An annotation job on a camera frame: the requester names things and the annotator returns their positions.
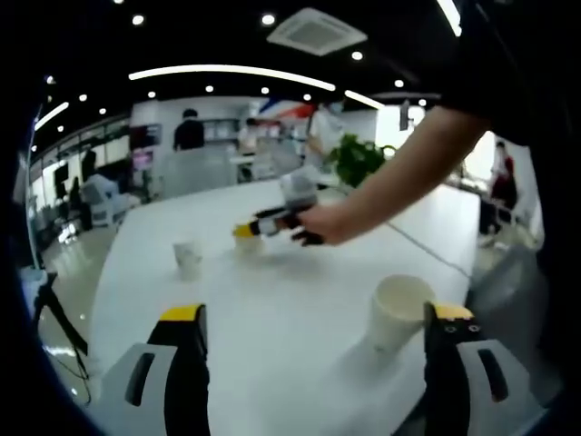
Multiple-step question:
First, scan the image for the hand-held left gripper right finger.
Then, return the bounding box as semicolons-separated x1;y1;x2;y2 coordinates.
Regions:
422;302;551;436

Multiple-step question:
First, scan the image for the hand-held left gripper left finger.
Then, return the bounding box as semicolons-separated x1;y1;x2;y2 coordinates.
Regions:
99;302;212;436

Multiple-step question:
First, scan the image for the white paper cup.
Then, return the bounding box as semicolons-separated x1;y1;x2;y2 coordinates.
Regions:
231;229;265;255
370;273;438;353
172;240;204;281

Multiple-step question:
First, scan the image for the person's right hand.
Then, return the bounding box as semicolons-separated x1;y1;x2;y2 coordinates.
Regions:
293;201;365;247

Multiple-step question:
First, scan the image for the green potted plant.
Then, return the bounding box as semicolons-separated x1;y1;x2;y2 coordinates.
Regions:
329;133;396;190

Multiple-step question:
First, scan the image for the grey partition panel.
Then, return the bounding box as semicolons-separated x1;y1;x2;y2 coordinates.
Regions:
156;147;240;199

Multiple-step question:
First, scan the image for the short ceiling light strip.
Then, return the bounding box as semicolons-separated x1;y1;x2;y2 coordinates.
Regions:
344;89;386;110

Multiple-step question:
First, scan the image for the white table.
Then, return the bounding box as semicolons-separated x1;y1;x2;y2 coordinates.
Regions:
88;179;482;436

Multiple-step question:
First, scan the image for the curved ceiling light strip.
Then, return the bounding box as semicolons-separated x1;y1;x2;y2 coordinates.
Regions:
437;0;463;37
128;64;337;92

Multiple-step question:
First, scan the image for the black tripod stand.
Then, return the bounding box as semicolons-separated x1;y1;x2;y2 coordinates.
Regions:
26;271;92;405

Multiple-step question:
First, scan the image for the white chair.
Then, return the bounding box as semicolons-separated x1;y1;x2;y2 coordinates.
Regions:
88;181;128;228

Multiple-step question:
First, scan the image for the ceiling air conditioner vent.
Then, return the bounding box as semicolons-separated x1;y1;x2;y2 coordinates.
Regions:
266;7;369;58

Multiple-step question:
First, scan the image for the group of round ceiling downlights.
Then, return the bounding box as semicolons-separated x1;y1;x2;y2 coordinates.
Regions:
29;0;430;154

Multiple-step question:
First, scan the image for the black monitor on stand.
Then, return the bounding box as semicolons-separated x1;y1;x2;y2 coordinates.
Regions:
54;163;70;199

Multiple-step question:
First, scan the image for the red blue wall banner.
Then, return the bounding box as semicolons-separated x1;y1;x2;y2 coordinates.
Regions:
261;97;319;122

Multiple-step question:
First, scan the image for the white wall shelving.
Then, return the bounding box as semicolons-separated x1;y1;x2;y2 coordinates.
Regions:
203;118;241;147

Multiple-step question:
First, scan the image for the white cable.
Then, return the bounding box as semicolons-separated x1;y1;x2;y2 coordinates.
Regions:
385;221;474;279

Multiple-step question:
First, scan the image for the wall display screen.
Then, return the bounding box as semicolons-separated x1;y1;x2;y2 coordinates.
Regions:
130;123;162;147

